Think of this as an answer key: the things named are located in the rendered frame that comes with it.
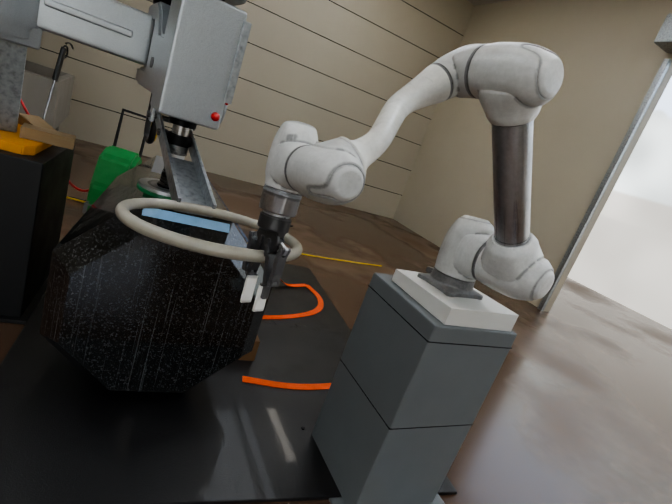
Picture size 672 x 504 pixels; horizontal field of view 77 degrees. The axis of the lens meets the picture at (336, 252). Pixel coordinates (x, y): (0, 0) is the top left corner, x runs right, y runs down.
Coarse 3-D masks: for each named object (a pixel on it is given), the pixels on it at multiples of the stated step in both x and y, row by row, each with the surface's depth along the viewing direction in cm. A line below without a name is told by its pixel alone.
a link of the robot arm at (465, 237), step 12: (468, 216) 147; (456, 228) 147; (468, 228) 144; (480, 228) 143; (492, 228) 145; (444, 240) 151; (456, 240) 146; (468, 240) 143; (480, 240) 141; (444, 252) 149; (456, 252) 145; (468, 252) 142; (444, 264) 149; (456, 264) 146; (468, 264) 142; (456, 276) 147; (468, 276) 145
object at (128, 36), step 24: (0, 0) 162; (24, 0) 167; (48, 0) 173; (72, 0) 177; (96, 0) 180; (24, 24) 170; (48, 24) 176; (72, 24) 180; (96, 24) 183; (120, 24) 187; (144, 24) 191; (96, 48) 188; (120, 48) 191; (144, 48) 195
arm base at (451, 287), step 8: (432, 272) 155; (440, 272) 150; (424, 280) 155; (432, 280) 152; (440, 280) 150; (448, 280) 148; (456, 280) 148; (440, 288) 148; (448, 288) 147; (456, 288) 148; (464, 288) 148; (472, 288) 152; (456, 296) 147; (464, 296) 149; (472, 296) 151; (480, 296) 152
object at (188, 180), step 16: (160, 128) 164; (160, 144) 160; (192, 144) 165; (176, 160) 156; (192, 160) 162; (176, 176) 147; (192, 176) 152; (176, 192) 131; (192, 192) 143; (208, 192) 141
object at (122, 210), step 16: (128, 208) 106; (160, 208) 126; (176, 208) 129; (192, 208) 132; (208, 208) 135; (128, 224) 96; (144, 224) 94; (256, 224) 136; (160, 240) 92; (176, 240) 92; (192, 240) 92; (288, 240) 126; (224, 256) 94; (240, 256) 95; (256, 256) 98; (288, 256) 106
